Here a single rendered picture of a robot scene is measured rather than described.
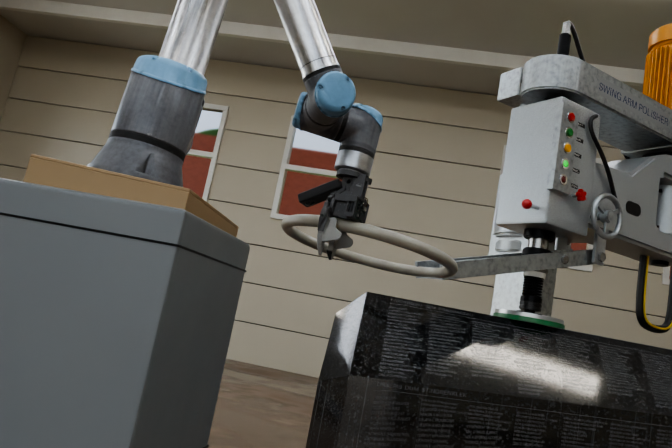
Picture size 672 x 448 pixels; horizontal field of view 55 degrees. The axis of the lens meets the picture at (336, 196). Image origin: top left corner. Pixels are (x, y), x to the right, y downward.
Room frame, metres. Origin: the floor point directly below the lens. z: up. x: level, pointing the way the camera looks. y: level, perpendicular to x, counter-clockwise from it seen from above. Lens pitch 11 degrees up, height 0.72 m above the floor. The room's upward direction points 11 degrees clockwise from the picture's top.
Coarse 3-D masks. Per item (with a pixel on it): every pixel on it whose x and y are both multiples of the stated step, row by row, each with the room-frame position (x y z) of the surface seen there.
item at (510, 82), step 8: (512, 72) 2.93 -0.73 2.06; (520, 72) 2.88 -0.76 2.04; (504, 80) 2.97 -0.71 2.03; (512, 80) 2.92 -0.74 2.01; (520, 80) 2.87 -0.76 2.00; (504, 88) 2.96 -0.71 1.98; (512, 88) 2.91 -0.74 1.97; (520, 88) 2.88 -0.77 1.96; (504, 96) 2.96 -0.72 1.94; (512, 96) 2.91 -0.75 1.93; (512, 104) 3.01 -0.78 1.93
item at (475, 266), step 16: (480, 256) 2.00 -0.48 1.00; (496, 256) 2.03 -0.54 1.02; (512, 256) 1.91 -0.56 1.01; (528, 256) 1.95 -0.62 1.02; (544, 256) 1.98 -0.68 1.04; (560, 256) 2.02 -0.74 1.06; (576, 256) 2.05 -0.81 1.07; (464, 272) 1.82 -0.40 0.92; (480, 272) 1.85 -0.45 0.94; (496, 272) 1.88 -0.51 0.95; (512, 272) 1.92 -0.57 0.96
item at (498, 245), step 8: (496, 200) 2.99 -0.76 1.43; (496, 208) 2.99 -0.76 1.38; (496, 240) 2.96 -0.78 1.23; (504, 240) 2.88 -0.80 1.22; (512, 240) 2.84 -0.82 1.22; (520, 240) 2.82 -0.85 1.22; (496, 248) 2.93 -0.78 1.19; (504, 248) 2.87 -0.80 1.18; (512, 248) 2.83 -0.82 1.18; (520, 248) 2.81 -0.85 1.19; (552, 248) 2.80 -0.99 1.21; (568, 248) 2.88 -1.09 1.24
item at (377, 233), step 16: (288, 224) 1.63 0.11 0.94; (304, 224) 1.57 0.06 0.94; (352, 224) 1.49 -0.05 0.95; (304, 240) 1.85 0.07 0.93; (384, 240) 1.49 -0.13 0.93; (400, 240) 1.49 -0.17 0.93; (416, 240) 1.51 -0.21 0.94; (336, 256) 1.94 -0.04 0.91; (352, 256) 1.94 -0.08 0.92; (368, 256) 1.95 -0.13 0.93; (432, 256) 1.54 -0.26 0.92; (448, 256) 1.58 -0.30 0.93; (400, 272) 1.91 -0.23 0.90; (416, 272) 1.87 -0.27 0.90; (432, 272) 1.81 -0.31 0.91; (448, 272) 1.68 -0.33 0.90
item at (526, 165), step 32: (512, 128) 2.07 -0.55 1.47; (544, 128) 1.95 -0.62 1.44; (512, 160) 2.06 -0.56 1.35; (544, 160) 1.94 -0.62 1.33; (576, 160) 1.95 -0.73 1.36; (512, 192) 2.04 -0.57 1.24; (544, 192) 1.92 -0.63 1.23; (512, 224) 2.03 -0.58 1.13; (544, 224) 1.92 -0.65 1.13; (576, 224) 1.97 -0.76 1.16
